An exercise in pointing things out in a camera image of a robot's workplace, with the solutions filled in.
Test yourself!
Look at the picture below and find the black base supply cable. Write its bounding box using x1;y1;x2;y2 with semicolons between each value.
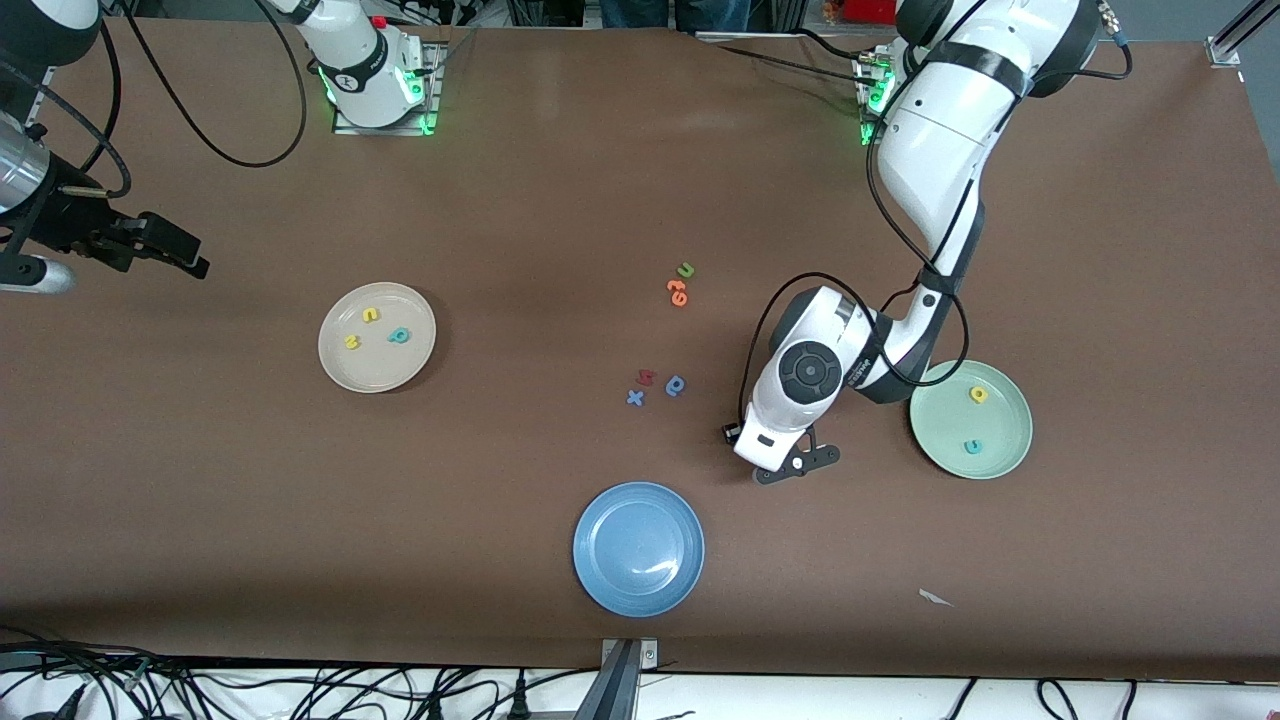
695;28;871;91

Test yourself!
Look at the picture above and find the silver corner bracket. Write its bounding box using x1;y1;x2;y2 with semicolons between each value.
600;638;660;673

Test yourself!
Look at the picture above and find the aluminium corner profile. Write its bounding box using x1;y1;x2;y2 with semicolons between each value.
1205;0;1280;68

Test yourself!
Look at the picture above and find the brown table cover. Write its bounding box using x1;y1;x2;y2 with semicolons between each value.
0;15;1280;681

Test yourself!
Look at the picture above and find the blue plate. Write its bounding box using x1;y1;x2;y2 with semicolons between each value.
573;482;706;618

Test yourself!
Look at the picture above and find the dark aluminium frame post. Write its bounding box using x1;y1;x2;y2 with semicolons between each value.
573;640;641;720

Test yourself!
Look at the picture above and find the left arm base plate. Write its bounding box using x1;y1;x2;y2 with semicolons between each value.
855;45;901;148

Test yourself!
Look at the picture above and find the light green plate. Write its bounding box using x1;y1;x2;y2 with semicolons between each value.
909;360;1033;480

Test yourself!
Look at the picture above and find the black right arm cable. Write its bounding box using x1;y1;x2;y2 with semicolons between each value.
0;0;308;201

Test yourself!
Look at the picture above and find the person in blue jeans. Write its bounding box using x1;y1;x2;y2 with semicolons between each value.
600;0;751;31

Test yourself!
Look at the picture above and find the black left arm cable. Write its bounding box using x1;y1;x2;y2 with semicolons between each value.
738;0;1136;431

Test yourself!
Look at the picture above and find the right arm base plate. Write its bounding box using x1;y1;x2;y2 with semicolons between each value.
333;30;446;136

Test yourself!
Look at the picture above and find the beige brown plate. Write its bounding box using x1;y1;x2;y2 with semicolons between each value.
318;282;438;394

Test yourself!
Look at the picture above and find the black cable tangle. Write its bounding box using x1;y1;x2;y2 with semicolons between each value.
0;625;571;720

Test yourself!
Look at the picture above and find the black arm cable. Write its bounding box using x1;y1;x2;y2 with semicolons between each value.
738;0;1136;431
0;0;308;201

